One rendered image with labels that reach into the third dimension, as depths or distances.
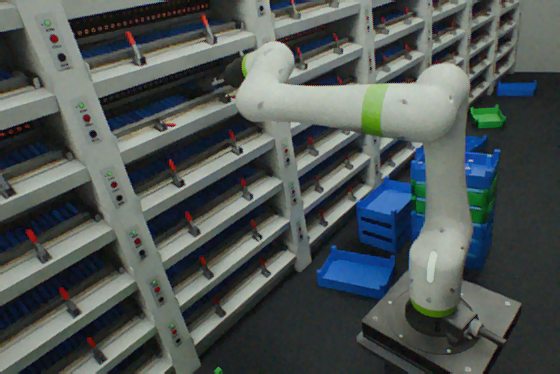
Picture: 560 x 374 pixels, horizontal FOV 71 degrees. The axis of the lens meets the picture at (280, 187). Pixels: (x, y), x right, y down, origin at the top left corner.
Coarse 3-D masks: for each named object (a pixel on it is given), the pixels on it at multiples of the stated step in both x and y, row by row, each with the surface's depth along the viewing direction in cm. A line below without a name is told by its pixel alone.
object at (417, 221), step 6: (492, 210) 170; (414, 216) 175; (492, 216) 171; (414, 222) 177; (420, 222) 175; (474, 228) 162; (480, 228) 160; (486, 228) 161; (474, 234) 163; (480, 234) 161; (486, 234) 164
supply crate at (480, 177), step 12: (420, 156) 173; (468, 156) 169; (480, 156) 166; (492, 156) 163; (480, 168) 165; (492, 168) 163; (420, 180) 165; (468, 180) 153; (480, 180) 151; (492, 180) 155
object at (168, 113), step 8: (224, 88) 139; (232, 88) 141; (208, 96) 134; (216, 96) 136; (184, 104) 128; (192, 104) 130; (200, 104) 131; (160, 112) 123; (168, 112) 123; (176, 112) 126; (144, 120) 119; (152, 120) 120; (168, 120) 123; (120, 128) 114; (128, 128) 115; (136, 128) 117; (120, 136) 114
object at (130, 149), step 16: (176, 80) 138; (144, 96) 130; (192, 112) 129; (208, 112) 130; (224, 112) 135; (176, 128) 122; (192, 128) 127; (128, 144) 113; (144, 144) 115; (160, 144) 120; (128, 160) 113
